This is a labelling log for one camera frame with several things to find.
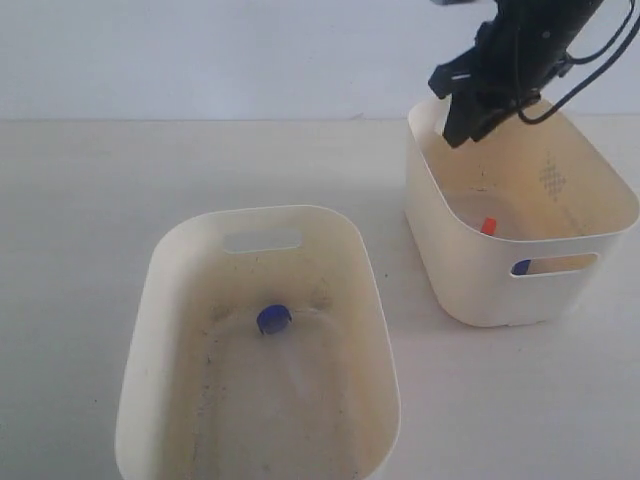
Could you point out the cream bin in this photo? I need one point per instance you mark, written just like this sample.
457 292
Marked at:
557 201
193 405

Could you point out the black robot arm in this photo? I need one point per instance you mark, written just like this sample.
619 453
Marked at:
568 18

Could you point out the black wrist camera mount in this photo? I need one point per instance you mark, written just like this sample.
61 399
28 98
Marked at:
454 76

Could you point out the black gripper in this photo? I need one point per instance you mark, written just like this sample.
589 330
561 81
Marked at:
512 60

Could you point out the orange-capped clear tube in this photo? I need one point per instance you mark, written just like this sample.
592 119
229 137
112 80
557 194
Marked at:
489 226

